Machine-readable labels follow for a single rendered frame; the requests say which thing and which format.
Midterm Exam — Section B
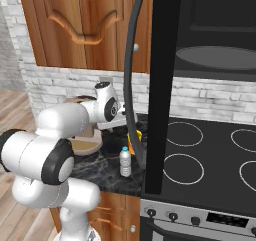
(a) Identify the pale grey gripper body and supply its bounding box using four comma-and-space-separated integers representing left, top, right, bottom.
97, 114, 131, 132

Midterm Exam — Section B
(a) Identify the yellow orange food item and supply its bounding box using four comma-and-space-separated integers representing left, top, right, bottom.
127, 129, 144, 156

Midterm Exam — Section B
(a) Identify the black microwave door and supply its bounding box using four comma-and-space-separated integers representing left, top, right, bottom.
145, 0, 184, 196

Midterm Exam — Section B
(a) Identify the wooden base cupboard door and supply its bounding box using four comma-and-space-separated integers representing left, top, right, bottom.
49, 190, 142, 241

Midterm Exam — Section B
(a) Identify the grey microwave turntable plate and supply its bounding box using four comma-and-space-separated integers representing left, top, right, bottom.
175, 45, 256, 71

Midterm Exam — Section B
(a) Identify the black microwave oven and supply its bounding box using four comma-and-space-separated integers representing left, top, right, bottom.
173, 0, 256, 83

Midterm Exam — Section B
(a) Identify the clear water bottle blue cap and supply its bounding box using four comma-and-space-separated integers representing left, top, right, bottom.
119, 146, 133, 178

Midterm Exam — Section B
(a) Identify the black hob with steel oven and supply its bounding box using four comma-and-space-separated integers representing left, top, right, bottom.
139, 113, 256, 241

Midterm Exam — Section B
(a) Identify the grey curved microwave door handle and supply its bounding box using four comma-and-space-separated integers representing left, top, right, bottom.
123, 0, 148, 170

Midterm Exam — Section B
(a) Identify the wooden wall cupboard door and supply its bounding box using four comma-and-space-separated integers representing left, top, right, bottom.
17, 0, 155, 75

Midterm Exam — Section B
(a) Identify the black oven door handle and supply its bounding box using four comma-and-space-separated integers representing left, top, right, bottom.
145, 220, 214, 241

